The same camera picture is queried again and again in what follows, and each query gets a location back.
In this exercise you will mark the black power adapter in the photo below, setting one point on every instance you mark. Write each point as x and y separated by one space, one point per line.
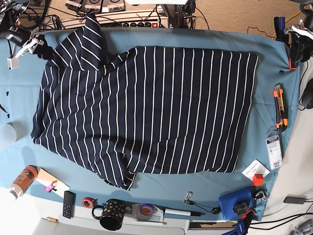
292 199

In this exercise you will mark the black computer mouse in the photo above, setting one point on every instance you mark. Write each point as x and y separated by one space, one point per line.
307 97

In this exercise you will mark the small orange cube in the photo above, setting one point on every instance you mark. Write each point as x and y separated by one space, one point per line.
258 179

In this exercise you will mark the black knob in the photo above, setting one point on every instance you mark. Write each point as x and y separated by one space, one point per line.
240 207

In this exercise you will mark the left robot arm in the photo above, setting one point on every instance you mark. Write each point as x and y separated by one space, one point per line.
306 8

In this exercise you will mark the black mug yellow pattern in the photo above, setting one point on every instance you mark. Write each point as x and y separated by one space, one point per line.
112 215

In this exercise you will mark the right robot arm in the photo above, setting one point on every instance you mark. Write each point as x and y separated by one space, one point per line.
10 11

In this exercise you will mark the orange black clamp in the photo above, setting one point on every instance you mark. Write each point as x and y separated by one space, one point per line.
293 65

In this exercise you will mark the blue clamp handle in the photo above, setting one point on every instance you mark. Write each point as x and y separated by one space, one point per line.
279 25

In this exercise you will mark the black remote control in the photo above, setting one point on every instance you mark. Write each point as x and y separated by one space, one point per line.
68 204

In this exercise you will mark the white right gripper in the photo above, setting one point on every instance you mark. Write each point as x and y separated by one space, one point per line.
34 45

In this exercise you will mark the white paper card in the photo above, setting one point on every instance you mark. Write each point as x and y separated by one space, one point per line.
256 167

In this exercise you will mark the translucent white cup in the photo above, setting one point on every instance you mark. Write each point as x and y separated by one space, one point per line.
7 136

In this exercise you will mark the clear plastic bit case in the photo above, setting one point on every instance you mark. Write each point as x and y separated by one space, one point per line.
274 150

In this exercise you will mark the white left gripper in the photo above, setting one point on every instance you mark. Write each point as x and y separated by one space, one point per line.
299 34

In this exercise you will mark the black power strip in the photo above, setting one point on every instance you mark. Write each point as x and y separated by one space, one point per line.
133 24

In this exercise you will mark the orange black utility knife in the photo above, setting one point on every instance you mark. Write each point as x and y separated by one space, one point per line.
281 111

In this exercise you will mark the orange brown bottle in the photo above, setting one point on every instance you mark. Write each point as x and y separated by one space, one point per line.
24 180

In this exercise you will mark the white black marker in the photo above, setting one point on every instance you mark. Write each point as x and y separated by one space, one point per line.
182 213

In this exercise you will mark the blue black bar clamp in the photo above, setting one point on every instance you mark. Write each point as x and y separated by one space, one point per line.
243 225

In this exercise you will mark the purple tape roll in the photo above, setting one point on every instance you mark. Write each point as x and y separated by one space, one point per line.
147 209

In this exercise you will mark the red tape roll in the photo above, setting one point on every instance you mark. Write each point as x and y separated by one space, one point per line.
88 202

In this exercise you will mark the navy white striped t-shirt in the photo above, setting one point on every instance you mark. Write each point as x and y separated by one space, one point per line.
158 110

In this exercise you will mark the blue plastic box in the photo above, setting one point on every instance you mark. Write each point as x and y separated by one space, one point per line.
228 201

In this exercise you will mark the teal table cloth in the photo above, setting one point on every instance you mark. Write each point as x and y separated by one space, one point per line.
19 92

